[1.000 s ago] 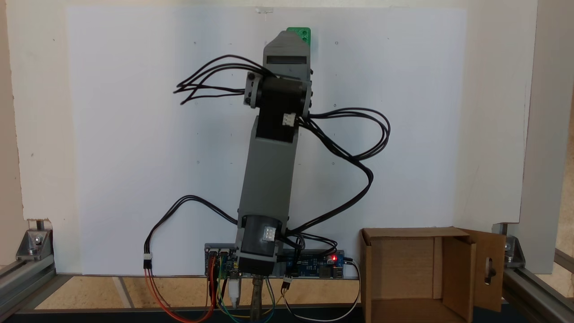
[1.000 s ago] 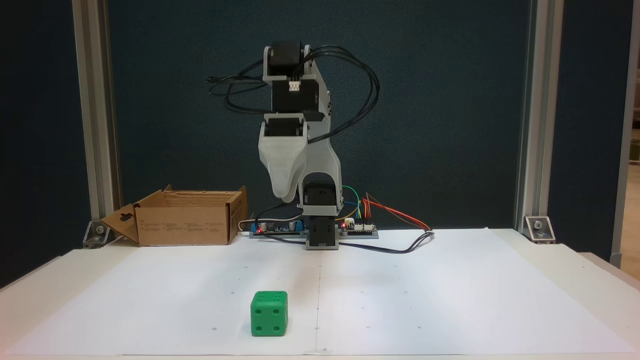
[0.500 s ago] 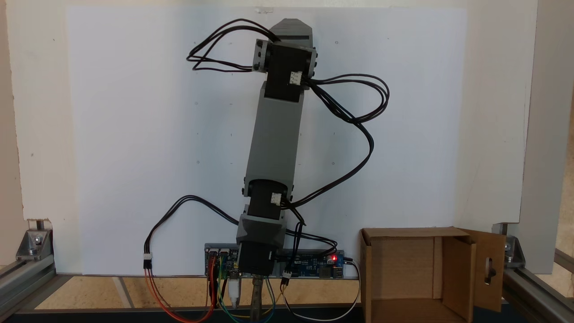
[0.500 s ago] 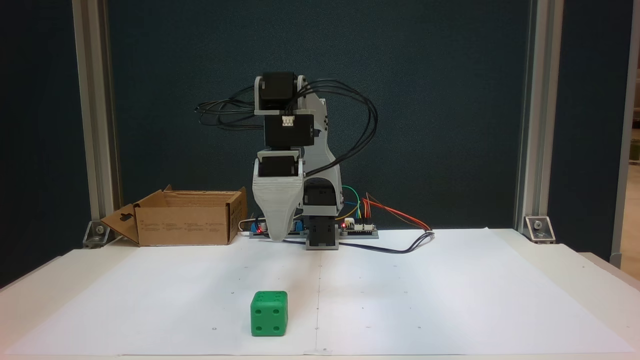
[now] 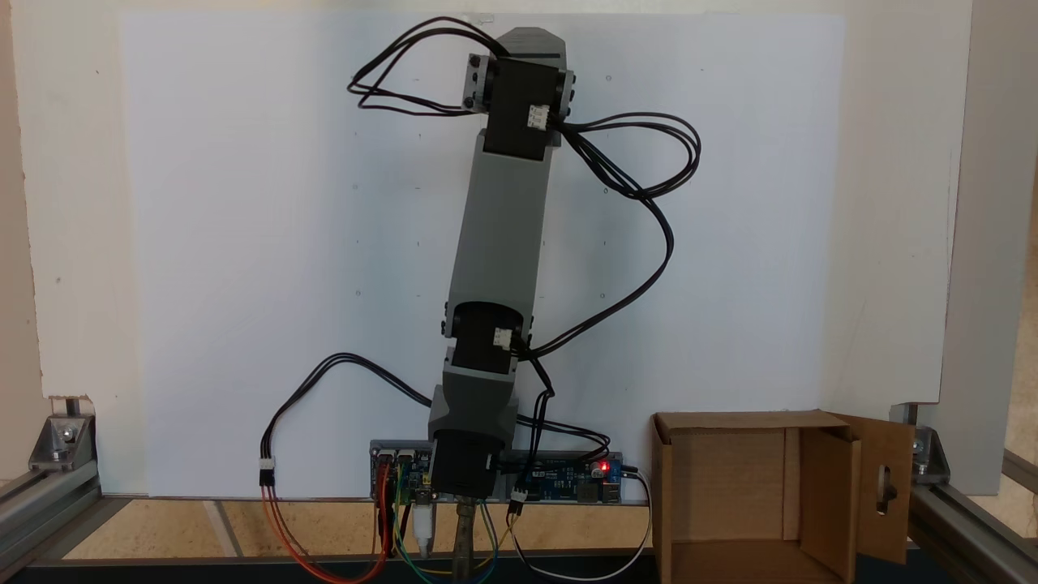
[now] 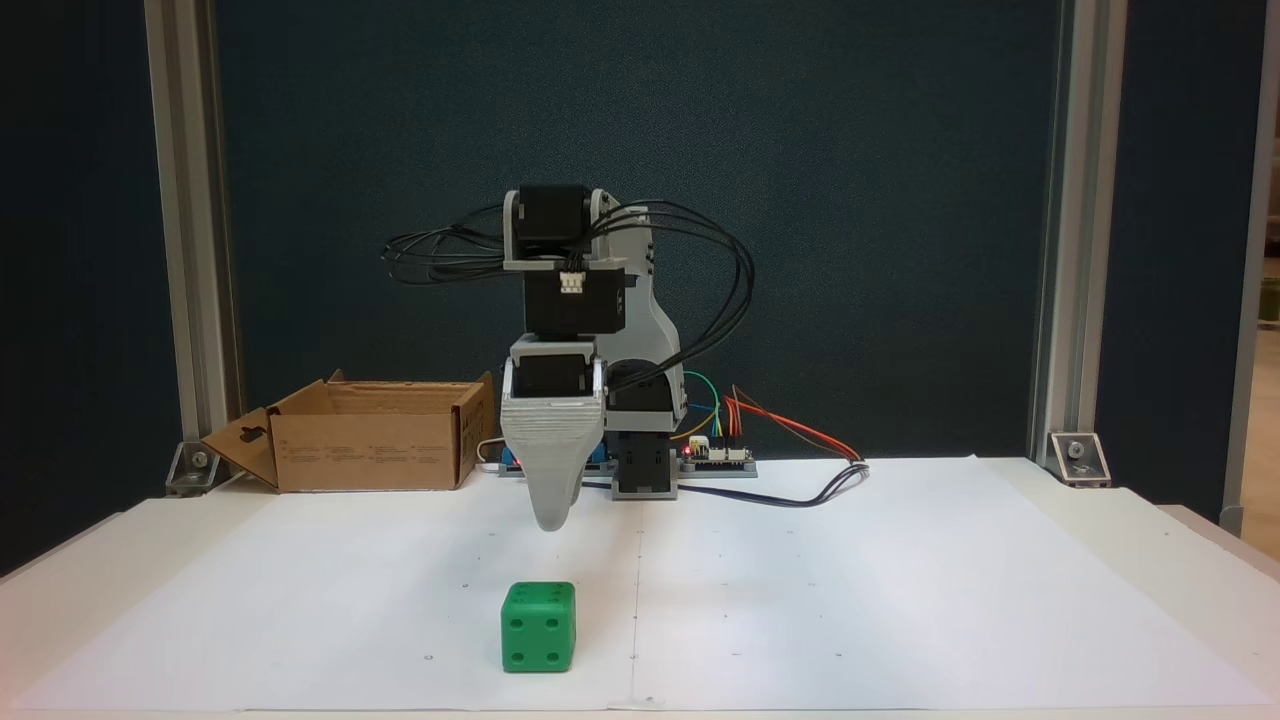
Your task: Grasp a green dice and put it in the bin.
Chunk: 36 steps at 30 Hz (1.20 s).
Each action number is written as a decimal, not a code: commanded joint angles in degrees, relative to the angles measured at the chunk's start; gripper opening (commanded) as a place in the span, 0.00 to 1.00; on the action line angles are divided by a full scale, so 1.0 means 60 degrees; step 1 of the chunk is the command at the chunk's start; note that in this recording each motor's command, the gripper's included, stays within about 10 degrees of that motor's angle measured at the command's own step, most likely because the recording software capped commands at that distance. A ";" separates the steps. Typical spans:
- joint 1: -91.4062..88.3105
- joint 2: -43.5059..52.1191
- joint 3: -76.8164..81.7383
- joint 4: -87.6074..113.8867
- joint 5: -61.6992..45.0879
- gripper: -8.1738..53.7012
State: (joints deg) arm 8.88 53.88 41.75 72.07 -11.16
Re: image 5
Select metal table clamp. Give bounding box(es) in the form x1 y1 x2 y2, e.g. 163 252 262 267
454 496 481 583

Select blue board with red LED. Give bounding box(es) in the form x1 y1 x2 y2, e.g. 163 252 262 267
499 451 625 505

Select circuit board with jumper wires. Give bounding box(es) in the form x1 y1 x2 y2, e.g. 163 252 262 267
370 440 435 505

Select thin white cable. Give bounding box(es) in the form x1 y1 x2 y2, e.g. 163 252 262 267
511 469 654 578

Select orange and red wires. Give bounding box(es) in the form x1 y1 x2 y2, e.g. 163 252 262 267
261 485 390 584

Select aluminium frame post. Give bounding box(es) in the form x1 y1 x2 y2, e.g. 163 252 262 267
0 466 104 578
907 450 1038 584

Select metal corner bracket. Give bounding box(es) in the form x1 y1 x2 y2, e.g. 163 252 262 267
910 423 951 486
30 412 98 473

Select black arm motor cable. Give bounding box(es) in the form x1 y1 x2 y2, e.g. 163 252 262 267
519 112 702 362

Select white USB plug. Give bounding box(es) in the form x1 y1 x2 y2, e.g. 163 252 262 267
412 501 435 562

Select black gripper motor cable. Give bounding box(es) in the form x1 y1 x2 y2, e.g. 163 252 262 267
347 16 508 116

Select coloured jumper wires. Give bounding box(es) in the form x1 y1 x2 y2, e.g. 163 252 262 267
375 464 520 583

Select black cable with white connector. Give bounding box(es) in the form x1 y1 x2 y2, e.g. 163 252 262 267
259 353 435 489

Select brown cardboard box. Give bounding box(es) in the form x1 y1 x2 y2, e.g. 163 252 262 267
651 410 916 584

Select large white paper sheet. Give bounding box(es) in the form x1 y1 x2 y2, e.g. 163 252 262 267
118 11 846 500

